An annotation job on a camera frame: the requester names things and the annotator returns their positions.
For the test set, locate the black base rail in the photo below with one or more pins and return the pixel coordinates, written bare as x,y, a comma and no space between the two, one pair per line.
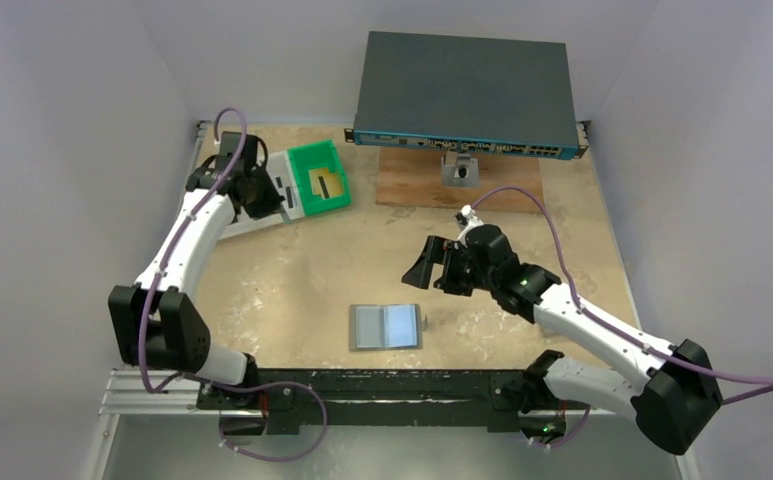
501,401

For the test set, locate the green bin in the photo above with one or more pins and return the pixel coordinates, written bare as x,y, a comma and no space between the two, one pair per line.
323,154

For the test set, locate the white middle bin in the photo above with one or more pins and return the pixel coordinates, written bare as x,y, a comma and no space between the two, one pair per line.
277,164

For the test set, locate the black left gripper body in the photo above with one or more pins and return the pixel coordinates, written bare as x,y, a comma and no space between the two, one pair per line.
265,199

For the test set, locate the brown wooden board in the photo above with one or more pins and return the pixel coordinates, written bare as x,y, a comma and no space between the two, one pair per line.
436,179

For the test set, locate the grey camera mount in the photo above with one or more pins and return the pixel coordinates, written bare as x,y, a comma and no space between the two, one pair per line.
459,170

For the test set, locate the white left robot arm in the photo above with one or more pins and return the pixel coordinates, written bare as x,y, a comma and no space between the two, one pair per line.
155,321

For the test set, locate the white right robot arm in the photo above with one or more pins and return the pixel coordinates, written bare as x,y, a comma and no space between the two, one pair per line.
660,386

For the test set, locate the grey leather card holder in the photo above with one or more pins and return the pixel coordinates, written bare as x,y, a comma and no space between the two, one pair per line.
386,327

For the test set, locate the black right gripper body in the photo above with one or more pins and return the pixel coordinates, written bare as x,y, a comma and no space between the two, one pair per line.
444,263

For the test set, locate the grey network switch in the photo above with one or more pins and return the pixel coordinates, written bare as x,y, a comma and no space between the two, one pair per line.
467,94

